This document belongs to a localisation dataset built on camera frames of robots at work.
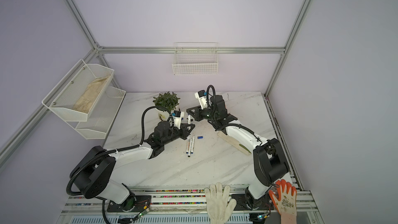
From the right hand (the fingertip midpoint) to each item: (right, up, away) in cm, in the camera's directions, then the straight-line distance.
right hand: (186, 111), depth 79 cm
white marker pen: (-1, -21, +14) cm, 25 cm away
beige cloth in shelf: (-50, +4, -4) cm, 50 cm away
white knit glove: (+16, -46, -7) cm, 50 cm away
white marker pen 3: (+1, -4, +1) cm, 5 cm away
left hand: (+3, -8, +4) cm, 9 cm away
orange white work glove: (+49, -43, -6) cm, 65 cm away
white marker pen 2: (0, -25, +11) cm, 27 cm away
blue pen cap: (+7, -17, +18) cm, 26 cm away
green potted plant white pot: (-13, +6, +14) cm, 20 cm away
